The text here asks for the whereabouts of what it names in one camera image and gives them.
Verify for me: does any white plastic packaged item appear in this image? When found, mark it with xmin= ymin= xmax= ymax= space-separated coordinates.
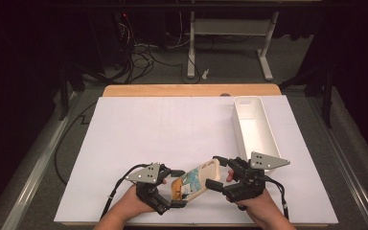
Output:
xmin=170 ymin=158 xmax=221 ymax=202

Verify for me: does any wooden table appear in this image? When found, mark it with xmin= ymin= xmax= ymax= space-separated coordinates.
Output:
xmin=102 ymin=83 xmax=283 ymax=98

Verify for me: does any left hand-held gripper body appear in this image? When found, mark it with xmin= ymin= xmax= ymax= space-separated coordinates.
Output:
xmin=124 ymin=162 xmax=173 ymax=216

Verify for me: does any tangle of cables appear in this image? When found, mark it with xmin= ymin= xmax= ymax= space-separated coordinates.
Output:
xmin=117 ymin=11 xmax=203 ymax=85

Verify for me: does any black stand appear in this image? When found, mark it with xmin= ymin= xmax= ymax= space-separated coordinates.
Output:
xmin=279 ymin=62 xmax=335 ymax=129
xmin=57 ymin=59 xmax=109 ymax=122

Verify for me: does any white table mat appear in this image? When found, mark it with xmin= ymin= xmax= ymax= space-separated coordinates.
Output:
xmin=53 ymin=95 xmax=339 ymax=225

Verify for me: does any white metal desk frame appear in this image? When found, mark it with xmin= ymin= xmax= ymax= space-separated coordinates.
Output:
xmin=186 ymin=11 xmax=281 ymax=81

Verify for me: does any white plastic bin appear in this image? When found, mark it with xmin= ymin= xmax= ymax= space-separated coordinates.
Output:
xmin=231 ymin=96 xmax=283 ymax=175

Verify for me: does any left hand-held gripper cable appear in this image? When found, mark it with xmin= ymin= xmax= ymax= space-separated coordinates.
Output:
xmin=100 ymin=163 xmax=152 ymax=220

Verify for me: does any black floor cable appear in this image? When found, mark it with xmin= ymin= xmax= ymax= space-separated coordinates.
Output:
xmin=54 ymin=101 xmax=99 ymax=187

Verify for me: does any right hand-held gripper cable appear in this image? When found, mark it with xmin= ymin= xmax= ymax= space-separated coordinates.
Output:
xmin=263 ymin=174 xmax=290 ymax=221

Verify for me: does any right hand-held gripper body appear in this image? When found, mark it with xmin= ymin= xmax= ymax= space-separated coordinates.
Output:
xmin=222 ymin=150 xmax=291 ymax=204

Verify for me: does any hand-held gripper cable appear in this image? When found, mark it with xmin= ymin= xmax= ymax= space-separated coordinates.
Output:
xmin=100 ymin=163 xmax=152 ymax=220
xmin=263 ymin=174 xmax=290 ymax=221

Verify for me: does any metal floor rail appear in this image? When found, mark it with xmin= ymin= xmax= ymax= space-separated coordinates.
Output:
xmin=306 ymin=95 xmax=368 ymax=230
xmin=0 ymin=91 xmax=84 ymax=230

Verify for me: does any person's right hand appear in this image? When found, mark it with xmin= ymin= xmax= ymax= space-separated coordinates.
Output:
xmin=225 ymin=169 xmax=284 ymax=223

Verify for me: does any person's left hand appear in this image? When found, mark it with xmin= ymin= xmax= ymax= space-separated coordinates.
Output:
xmin=116 ymin=178 xmax=168 ymax=223

